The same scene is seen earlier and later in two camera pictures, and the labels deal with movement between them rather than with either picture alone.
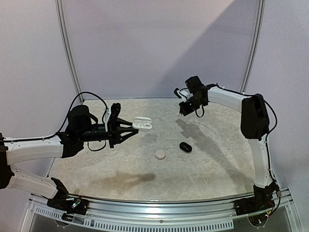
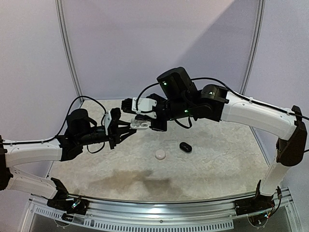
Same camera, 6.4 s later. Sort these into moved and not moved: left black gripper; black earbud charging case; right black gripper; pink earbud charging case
Moved: right black gripper
Not moved: black earbud charging case; pink earbud charging case; left black gripper
